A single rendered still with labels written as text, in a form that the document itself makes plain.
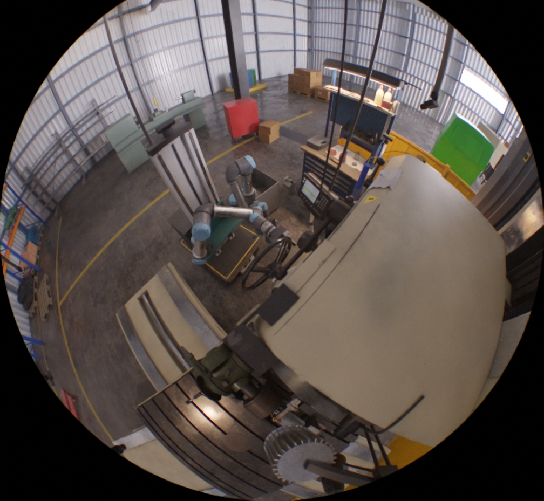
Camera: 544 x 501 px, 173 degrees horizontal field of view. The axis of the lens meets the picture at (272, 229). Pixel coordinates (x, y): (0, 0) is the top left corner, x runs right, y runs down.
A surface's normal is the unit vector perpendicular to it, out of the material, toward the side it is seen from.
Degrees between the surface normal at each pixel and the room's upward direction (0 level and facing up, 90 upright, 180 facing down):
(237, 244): 0
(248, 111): 90
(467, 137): 84
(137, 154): 90
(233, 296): 0
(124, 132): 90
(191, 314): 0
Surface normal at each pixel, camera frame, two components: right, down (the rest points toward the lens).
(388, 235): -0.04, -0.53
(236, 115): 0.45, 0.75
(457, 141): -0.70, 0.57
